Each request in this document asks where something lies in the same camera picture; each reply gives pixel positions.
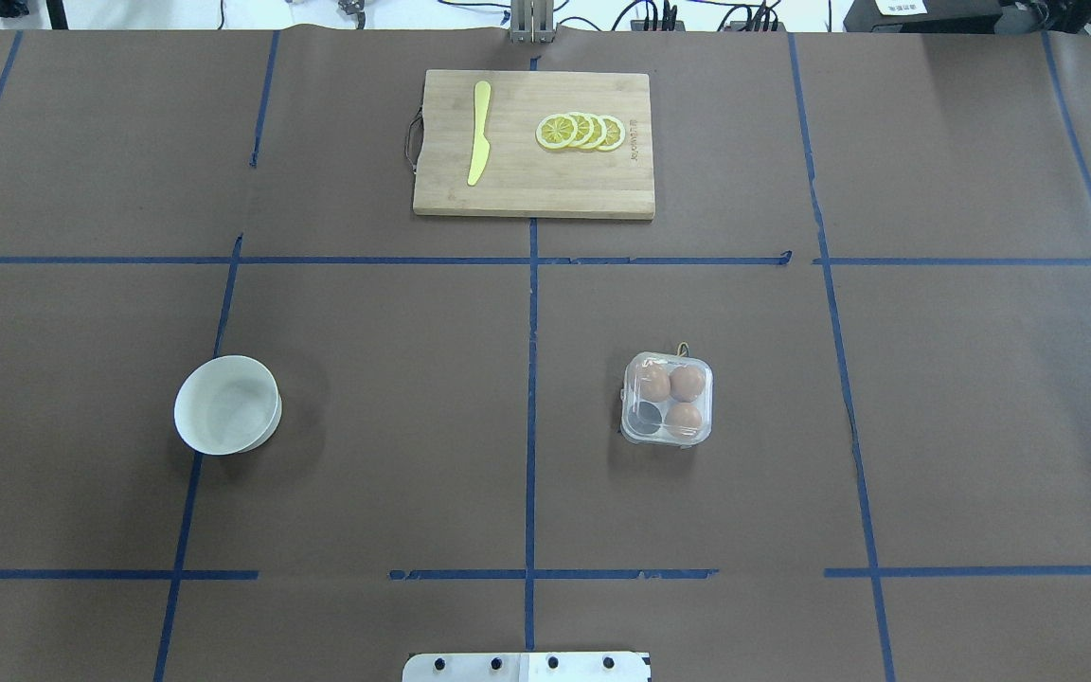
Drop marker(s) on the bamboo cutting board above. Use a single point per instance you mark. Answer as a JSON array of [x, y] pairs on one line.
[[523, 181]]

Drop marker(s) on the brown egg in box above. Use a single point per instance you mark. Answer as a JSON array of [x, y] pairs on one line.
[[684, 420], [687, 382]]

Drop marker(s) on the brown egg front in box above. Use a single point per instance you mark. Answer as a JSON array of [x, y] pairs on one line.
[[684, 420]]

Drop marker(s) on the black device on bench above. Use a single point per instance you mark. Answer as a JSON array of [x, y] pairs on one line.
[[951, 17]]

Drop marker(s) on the yellow plastic knife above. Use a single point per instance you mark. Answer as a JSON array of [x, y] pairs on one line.
[[481, 146]]

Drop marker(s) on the lemon slice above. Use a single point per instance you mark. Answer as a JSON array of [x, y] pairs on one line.
[[583, 126], [596, 131], [557, 132], [613, 134]]

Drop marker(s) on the clear plastic egg box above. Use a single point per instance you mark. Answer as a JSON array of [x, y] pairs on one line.
[[642, 422]]

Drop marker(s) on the brown egg from bowl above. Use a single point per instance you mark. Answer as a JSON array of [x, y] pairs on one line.
[[652, 382]]

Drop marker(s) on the metal bracket at table edge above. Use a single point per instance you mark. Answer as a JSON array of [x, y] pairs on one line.
[[532, 21]]

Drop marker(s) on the white bowl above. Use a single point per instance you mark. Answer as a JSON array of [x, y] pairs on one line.
[[227, 406]]

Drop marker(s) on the brown egg rear in box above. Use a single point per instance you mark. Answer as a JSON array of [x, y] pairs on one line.
[[687, 382]]

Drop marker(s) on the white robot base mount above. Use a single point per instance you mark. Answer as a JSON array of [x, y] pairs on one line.
[[529, 666]]

